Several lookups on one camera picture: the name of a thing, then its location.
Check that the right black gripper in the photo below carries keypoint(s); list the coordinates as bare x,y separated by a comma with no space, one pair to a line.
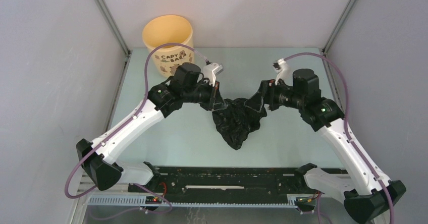
265,95

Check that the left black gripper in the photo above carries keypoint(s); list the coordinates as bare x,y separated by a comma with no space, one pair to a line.
217,102

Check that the left aluminium frame post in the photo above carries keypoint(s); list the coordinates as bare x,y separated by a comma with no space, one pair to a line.
105,12

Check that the black trash bag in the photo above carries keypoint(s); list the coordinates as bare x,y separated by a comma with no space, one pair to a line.
237,121

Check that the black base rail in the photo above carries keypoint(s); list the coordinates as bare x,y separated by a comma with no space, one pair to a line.
228,184

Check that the right aluminium frame post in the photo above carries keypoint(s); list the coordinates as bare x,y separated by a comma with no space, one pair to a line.
339,25

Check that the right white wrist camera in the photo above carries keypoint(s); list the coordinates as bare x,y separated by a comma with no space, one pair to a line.
282,69

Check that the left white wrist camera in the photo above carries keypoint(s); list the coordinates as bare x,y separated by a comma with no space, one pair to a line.
211,71

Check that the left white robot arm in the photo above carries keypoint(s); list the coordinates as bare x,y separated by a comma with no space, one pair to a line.
99,157

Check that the white cable duct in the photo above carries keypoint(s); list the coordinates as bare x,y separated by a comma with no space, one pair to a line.
139,201

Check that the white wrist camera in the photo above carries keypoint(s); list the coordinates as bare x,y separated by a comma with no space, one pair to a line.
211,71
282,69

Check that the small electronics board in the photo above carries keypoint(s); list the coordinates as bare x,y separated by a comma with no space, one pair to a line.
153,200

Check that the aluminium frame post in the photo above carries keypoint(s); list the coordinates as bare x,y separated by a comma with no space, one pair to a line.
105,12
339,25

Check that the yellow capybara trash bin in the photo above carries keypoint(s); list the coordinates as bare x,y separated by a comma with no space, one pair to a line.
169,29

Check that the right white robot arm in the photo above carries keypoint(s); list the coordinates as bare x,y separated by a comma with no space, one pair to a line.
369,195

